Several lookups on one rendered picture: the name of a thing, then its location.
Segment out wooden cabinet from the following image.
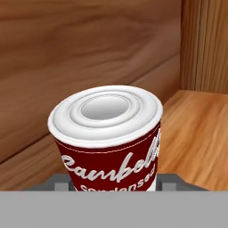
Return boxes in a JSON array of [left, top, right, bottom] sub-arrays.
[[0, 0, 228, 192]]

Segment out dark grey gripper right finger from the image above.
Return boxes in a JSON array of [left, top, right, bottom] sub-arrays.
[[155, 174, 207, 192]]

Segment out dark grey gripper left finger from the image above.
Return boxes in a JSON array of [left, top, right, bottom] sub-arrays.
[[26, 174, 76, 192]]

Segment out red and white soup can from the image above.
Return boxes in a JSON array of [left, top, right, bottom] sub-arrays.
[[47, 85, 164, 192]]

